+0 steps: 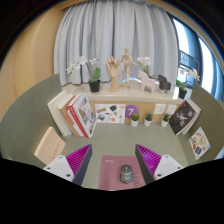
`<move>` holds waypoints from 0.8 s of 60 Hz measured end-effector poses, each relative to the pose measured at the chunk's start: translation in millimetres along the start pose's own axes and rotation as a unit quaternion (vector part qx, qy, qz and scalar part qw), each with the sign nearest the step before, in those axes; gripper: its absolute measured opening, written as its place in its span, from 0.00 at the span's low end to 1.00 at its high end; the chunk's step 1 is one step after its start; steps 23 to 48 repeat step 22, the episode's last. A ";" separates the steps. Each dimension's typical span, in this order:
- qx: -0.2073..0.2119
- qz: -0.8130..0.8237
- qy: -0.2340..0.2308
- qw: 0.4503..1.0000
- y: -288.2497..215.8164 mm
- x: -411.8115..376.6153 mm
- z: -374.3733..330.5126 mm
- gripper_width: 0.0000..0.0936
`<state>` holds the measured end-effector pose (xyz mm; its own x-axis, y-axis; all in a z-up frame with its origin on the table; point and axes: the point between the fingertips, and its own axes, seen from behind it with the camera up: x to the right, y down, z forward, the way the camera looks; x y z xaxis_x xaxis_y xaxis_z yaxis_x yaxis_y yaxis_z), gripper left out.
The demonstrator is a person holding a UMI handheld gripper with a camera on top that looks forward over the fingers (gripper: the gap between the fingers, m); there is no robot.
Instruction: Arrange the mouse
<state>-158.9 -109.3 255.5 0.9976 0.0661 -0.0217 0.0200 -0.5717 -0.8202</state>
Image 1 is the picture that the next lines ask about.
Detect small plant in white pot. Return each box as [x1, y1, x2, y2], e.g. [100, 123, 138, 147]
[143, 112, 154, 127]
[130, 112, 141, 128]
[160, 112, 171, 128]

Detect white wall socket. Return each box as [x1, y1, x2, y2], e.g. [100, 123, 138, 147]
[153, 103, 167, 116]
[166, 104, 178, 116]

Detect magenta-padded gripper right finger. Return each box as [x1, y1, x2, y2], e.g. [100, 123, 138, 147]
[134, 143, 184, 185]

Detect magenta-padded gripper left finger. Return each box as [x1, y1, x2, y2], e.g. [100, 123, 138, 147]
[43, 143, 94, 187]

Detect beige card booklet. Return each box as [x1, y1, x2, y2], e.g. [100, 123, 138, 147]
[33, 126, 67, 166]

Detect colourful sticker sheet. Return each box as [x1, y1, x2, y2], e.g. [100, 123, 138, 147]
[188, 126, 211, 161]

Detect white book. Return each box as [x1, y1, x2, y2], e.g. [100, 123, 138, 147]
[46, 90, 73, 138]

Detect window with dark frame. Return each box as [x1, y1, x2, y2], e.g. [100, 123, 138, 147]
[166, 13, 224, 104]

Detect pink mouse pad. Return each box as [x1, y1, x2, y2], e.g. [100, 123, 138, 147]
[97, 154, 148, 192]

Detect pink wooden horse figure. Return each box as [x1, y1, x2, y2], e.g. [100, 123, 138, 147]
[137, 70, 158, 94]

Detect brown book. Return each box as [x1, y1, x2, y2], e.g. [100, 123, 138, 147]
[59, 93, 83, 138]

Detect light grey curtain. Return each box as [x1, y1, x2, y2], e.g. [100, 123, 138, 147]
[53, 0, 181, 87]

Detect red-spined magazine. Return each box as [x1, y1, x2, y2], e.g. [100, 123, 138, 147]
[66, 93, 98, 139]

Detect dark grey computer mouse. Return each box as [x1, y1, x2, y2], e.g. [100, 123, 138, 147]
[119, 164, 133, 184]

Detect green desk partition panel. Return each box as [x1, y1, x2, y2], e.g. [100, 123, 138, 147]
[186, 83, 224, 161]
[0, 73, 64, 161]

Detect purple round number sign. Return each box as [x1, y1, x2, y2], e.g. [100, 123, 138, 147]
[124, 104, 140, 120]

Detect wooden artist mannequin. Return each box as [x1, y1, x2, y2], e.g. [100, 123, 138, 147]
[119, 47, 138, 88]

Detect black book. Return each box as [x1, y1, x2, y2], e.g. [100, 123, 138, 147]
[168, 99, 198, 136]

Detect black wooden horse figure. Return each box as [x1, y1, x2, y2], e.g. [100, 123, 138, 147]
[157, 74, 172, 93]

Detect white sticker sheet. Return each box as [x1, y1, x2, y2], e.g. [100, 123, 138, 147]
[94, 103, 127, 125]

